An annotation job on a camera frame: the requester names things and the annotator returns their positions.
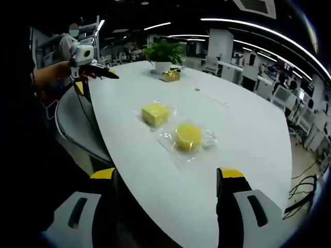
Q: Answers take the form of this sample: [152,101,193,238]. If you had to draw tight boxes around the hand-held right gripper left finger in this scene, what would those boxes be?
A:
[40,167,120,248]

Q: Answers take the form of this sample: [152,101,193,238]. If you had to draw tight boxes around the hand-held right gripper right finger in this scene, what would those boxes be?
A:
[216,166,287,248]

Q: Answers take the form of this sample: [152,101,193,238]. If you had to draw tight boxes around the square yellow silicone block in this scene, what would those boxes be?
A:
[141,103,171,128]

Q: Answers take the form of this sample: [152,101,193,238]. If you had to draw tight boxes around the round yellow silicone block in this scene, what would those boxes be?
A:
[175,122,203,153]

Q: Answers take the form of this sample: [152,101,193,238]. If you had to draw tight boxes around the grey office chair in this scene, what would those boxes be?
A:
[54,86,112,166]

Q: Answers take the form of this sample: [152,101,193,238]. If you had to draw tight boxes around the green potted plant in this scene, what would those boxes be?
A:
[143,40,185,74]

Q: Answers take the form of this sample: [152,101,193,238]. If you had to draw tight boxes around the square yellow sponge in wrapper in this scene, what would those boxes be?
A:
[133,99,178,133]

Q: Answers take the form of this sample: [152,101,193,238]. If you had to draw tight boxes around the small golden box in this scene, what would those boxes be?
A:
[161,69,180,83]

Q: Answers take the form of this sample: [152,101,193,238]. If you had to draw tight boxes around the round yellow sponge in wrapper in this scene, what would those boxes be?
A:
[157,119,220,171]

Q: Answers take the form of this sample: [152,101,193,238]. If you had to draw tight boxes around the white office chair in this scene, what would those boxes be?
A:
[204,55,219,75]

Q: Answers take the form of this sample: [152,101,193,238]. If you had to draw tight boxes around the ceiling air vent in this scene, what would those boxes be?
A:
[232,0,277,19]

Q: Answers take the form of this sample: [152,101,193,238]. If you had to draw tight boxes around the black floor cables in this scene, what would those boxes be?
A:
[283,174,319,213]

